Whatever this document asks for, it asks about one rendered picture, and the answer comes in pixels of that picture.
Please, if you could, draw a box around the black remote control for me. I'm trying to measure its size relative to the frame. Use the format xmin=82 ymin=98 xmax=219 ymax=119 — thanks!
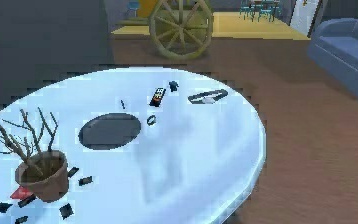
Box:
xmin=149 ymin=87 xmax=167 ymax=108

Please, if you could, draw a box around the black flat bar with white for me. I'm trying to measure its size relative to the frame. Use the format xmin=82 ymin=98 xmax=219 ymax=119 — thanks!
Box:
xmin=187 ymin=88 xmax=229 ymax=105

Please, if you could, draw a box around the white round table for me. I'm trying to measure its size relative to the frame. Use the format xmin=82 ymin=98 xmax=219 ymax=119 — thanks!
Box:
xmin=0 ymin=67 xmax=267 ymax=224

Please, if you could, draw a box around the dark grey oval plate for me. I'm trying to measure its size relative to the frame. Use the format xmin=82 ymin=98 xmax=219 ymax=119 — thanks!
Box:
xmin=78 ymin=112 xmax=143 ymax=151

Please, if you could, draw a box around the wooden wagon wheel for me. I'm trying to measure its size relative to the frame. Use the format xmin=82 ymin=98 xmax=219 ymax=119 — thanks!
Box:
xmin=148 ymin=0 xmax=215 ymax=62

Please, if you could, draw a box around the blue chair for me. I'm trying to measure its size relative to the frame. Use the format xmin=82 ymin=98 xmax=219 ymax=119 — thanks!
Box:
xmin=126 ymin=0 xmax=141 ymax=18

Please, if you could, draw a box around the teal chair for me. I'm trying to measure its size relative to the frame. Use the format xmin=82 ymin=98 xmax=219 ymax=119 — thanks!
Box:
xmin=257 ymin=0 xmax=283 ymax=23
xmin=239 ymin=0 xmax=258 ymax=22

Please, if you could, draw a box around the brown pot with bare branches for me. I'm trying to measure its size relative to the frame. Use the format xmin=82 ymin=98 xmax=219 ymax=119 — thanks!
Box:
xmin=0 ymin=107 xmax=70 ymax=203

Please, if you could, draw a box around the white door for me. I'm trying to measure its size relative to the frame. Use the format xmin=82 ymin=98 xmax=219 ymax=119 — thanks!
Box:
xmin=289 ymin=0 xmax=321 ymax=38

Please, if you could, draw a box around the blue grey sofa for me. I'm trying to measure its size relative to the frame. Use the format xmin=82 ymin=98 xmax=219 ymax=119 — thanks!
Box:
xmin=307 ymin=6 xmax=358 ymax=104

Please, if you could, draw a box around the red card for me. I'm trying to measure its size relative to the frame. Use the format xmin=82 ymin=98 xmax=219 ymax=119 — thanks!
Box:
xmin=9 ymin=186 xmax=33 ymax=200

